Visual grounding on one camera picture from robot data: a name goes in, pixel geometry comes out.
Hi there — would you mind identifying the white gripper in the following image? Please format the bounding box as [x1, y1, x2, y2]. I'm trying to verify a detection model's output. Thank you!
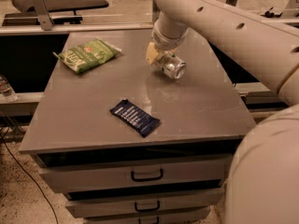
[146, 14, 188, 65]

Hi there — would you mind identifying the silver green 7up can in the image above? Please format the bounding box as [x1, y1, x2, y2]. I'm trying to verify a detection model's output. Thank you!
[155, 51, 186, 79]

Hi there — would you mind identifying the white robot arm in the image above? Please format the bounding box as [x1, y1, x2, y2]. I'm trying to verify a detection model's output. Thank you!
[152, 0, 299, 224]

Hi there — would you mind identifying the green chip bag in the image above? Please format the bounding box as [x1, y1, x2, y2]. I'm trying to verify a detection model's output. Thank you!
[53, 38, 121, 74]

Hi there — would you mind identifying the dark blue snack bar wrapper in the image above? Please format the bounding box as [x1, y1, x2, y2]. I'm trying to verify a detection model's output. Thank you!
[109, 99, 160, 138]

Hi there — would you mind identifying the clear plastic water bottle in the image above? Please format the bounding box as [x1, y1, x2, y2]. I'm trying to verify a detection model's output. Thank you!
[0, 75, 17, 102]

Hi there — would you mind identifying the left metal bracket post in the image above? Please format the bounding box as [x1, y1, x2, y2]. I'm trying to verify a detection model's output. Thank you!
[32, 0, 53, 31]

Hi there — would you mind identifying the top drawer black handle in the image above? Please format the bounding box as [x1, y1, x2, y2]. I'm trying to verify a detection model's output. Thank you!
[131, 169, 164, 182]

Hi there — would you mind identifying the drawer black handle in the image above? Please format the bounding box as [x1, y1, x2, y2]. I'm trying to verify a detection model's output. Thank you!
[134, 201, 161, 213]
[138, 216, 160, 224]
[131, 169, 164, 182]

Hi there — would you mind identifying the metal rail barrier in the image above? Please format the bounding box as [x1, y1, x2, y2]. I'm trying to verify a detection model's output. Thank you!
[0, 14, 299, 37]

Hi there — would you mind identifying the middle drawer black handle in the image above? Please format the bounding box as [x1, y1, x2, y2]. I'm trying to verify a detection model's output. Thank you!
[134, 201, 161, 213]

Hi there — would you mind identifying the bottom drawer black handle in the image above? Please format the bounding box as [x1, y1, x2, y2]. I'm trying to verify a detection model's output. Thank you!
[138, 216, 160, 224]

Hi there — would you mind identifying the black floor cable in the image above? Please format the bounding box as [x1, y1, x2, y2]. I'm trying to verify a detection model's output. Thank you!
[0, 131, 60, 224]

